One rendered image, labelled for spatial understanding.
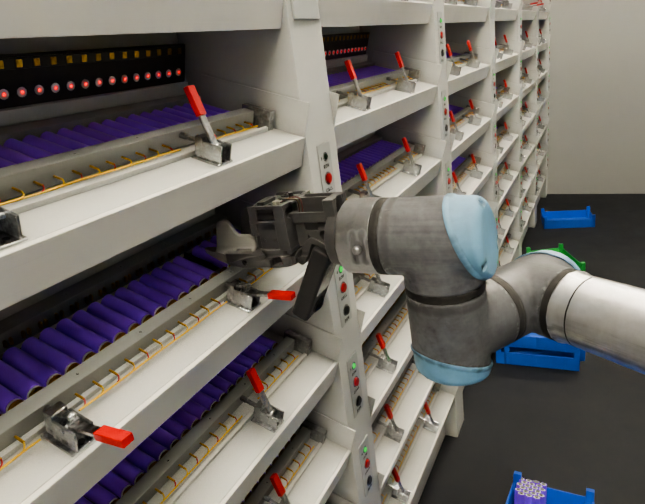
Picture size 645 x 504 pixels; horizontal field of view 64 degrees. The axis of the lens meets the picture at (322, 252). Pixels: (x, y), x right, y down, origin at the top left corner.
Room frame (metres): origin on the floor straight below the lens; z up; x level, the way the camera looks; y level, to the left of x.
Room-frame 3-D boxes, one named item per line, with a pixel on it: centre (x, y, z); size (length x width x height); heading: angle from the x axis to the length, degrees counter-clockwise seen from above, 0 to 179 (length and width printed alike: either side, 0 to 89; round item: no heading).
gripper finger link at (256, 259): (0.63, 0.08, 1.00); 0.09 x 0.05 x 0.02; 68
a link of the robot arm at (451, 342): (0.54, -0.14, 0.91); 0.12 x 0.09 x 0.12; 117
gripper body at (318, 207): (0.62, 0.02, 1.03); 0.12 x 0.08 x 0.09; 60
